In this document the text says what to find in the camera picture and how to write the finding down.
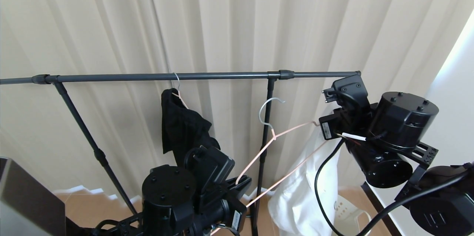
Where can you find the black shorts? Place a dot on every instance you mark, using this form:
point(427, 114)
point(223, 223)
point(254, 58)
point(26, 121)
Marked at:
point(181, 128)

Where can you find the black clothes rack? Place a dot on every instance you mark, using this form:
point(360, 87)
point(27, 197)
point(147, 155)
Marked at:
point(129, 77)

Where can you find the white laundry basket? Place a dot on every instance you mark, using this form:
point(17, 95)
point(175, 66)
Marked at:
point(351, 213)

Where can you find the pink clothes hanger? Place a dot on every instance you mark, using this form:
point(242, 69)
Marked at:
point(261, 150)
point(177, 80)

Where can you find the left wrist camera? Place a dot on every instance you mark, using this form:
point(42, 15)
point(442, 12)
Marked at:
point(213, 167)

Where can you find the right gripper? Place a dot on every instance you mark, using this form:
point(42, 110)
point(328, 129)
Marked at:
point(335, 125)

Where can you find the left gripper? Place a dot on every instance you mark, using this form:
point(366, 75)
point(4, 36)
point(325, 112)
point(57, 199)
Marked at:
point(222, 213)

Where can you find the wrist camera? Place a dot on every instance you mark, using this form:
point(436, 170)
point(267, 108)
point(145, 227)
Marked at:
point(350, 89)
point(213, 167)

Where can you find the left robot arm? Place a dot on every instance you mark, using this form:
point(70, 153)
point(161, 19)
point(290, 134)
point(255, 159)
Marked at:
point(166, 199)

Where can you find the white printed t-shirt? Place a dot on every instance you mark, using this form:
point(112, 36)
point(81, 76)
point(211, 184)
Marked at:
point(296, 199)

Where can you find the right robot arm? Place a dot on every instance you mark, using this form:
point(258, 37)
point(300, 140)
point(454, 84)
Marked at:
point(403, 121)

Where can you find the beige curtain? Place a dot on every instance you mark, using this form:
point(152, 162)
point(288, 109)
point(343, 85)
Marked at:
point(92, 17)

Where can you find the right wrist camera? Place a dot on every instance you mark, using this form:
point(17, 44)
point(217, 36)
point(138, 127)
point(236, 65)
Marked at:
point(350, 89)

